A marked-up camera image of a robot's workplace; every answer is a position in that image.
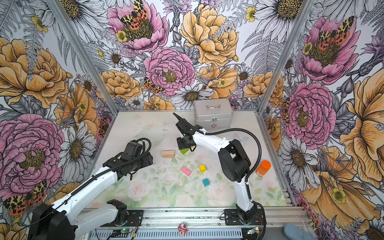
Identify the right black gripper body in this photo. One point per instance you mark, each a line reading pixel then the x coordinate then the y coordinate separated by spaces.
pixel 183 143

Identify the green rectangular block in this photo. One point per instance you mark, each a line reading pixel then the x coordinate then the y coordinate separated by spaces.
pixel 184 151

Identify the pink rectangular block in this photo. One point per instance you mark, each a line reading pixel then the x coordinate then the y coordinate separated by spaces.
pixel 186 171

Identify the orange cup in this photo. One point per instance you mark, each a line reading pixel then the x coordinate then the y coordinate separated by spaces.
pixel 263 168

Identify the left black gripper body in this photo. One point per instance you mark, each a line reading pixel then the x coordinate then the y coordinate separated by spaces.
pixel 140 162

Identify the silver metal case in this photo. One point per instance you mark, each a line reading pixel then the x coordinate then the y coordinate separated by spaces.
pixel 213 115

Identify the yellow cube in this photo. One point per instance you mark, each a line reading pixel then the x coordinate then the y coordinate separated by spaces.
pixel 202 168

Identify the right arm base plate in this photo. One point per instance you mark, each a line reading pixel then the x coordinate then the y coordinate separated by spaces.
pixel 237 217

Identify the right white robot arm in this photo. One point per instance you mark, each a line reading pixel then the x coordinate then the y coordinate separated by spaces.
pixel 235 163

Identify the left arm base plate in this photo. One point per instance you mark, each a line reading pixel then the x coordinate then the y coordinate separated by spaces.
pixel 132 217

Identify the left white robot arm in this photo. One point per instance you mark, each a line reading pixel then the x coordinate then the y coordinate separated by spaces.
pixel 62 220

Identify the pink toy figure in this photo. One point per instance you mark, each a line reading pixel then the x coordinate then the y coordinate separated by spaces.
pixel 183 229

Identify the natural wood block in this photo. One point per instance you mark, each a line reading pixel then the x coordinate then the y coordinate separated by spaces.
pixel 169 154

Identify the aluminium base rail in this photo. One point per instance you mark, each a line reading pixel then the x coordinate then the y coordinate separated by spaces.
pixel 170 218

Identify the blue cloth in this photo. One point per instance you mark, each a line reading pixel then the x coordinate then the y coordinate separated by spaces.
pixel 295 233

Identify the teal cube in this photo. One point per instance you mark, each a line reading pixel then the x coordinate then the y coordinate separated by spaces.
pixel 206 182

